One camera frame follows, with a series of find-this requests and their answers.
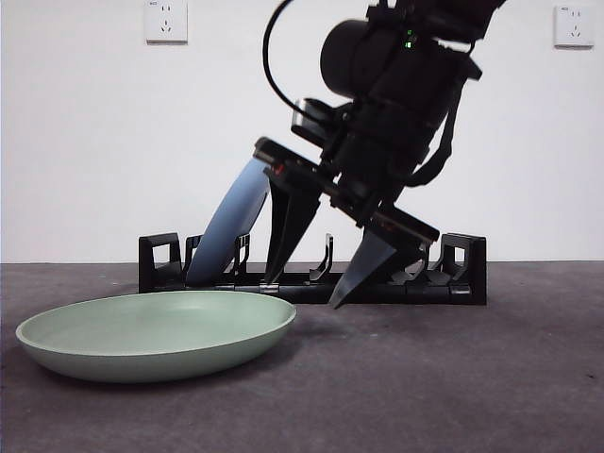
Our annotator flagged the white wall socket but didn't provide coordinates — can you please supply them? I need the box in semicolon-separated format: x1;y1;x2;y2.
144;0;189;46
553;4;595;49

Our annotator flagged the blue round plate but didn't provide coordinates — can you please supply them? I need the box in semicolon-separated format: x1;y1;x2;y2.
186;158;271;287

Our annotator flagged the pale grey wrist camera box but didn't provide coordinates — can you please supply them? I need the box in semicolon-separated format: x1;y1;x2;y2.
290;97;353;143

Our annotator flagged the pale green round plate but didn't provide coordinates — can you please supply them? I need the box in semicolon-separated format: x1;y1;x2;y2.
14;290;297;384

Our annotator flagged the thin black round cable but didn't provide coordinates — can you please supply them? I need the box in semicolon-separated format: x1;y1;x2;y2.
261;0;303;110

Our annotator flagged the black plastic plate rack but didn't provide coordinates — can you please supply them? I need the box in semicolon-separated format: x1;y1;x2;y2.
137;231;487;306

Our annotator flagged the black flat cable loop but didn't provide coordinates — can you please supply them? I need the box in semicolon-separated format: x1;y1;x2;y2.
406;106;457;188

